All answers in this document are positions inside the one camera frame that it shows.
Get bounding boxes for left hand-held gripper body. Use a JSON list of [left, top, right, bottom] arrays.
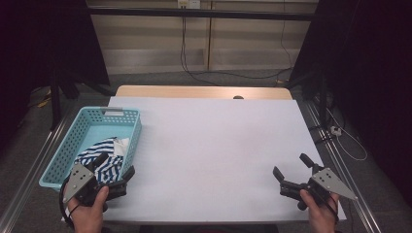
[[62, 163, 128, 213]]

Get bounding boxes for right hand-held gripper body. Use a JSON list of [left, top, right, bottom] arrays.
[[280, 167, 359, 212]]

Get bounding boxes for blue white striped baby romper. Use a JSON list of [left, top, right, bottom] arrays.
[[74, 137, 130, 185]]

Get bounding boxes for light blue plastic basket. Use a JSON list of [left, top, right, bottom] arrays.
[[38, 106, 143, 192]]

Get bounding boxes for person's right hand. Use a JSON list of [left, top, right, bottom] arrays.
[[299, 188, 341, 233]]

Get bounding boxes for person's left hand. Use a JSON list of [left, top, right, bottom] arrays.
[[64, 185, 110, 233]]

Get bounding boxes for black metal stand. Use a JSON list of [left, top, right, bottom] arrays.
[[48, 67, 115, 131]]

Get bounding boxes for yellow strip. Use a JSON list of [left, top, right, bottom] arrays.
[[36, 96, 52, 109]]

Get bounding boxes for black curtain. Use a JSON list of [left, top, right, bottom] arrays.
[[290, 0, 412, 208], [0, 0, 111, 153]]

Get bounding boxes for black horizontal metal bar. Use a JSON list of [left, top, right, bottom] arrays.
[[86, 7, 320, 22]]

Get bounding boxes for aluminium floor rail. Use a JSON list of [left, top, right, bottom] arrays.
[[0, 110, 76, 233], [300, 100, 383, 233]]

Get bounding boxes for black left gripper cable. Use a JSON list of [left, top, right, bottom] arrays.
[[58, 176, 81, 229]]

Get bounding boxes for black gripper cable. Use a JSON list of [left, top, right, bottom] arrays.
[[58, 176, 81, 229], [325, 193, 340, 224]]

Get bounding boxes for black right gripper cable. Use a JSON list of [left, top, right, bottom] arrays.
[[325, 193, 340, 224]]

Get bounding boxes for white floor cable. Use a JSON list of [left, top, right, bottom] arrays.
[[325, 108, 369, 162]]

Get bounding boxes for thin black wall cable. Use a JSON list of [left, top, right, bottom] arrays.
[[279, 19, 294, 70]]

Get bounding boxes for thick black wall cable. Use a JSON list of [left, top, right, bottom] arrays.
[[180, 16, 292, 86]]

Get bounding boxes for white wall socket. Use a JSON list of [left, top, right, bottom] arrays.
[[177, 0, 202, 10]]

